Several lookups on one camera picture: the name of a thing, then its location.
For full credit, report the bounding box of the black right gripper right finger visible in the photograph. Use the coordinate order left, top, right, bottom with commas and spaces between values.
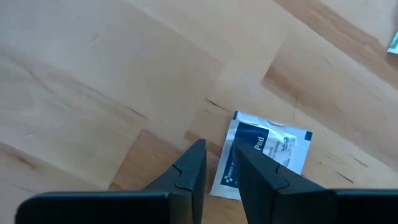
233, 139, 338, 224

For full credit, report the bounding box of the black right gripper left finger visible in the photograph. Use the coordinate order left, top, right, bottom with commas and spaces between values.
141, 139, 208, 224

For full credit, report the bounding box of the blue white alcohol pad packet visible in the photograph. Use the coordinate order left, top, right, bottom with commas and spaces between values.
210, 110, 313, 200

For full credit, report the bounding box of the green striped bandage wrapper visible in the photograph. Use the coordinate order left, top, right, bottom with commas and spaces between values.
387, 30, 398, 55

